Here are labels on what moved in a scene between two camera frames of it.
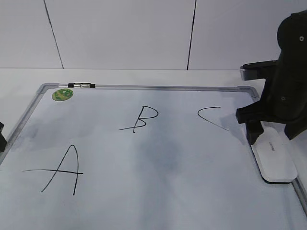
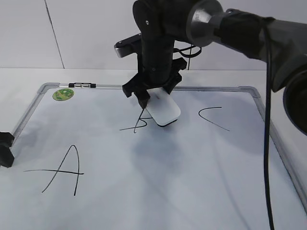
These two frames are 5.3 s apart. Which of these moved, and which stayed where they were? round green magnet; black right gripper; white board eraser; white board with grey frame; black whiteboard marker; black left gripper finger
Moved: black right gripper; white board eraser; black left gripper finger
Stayed: white board with grey frame; round green magnet; black whiteboard marker
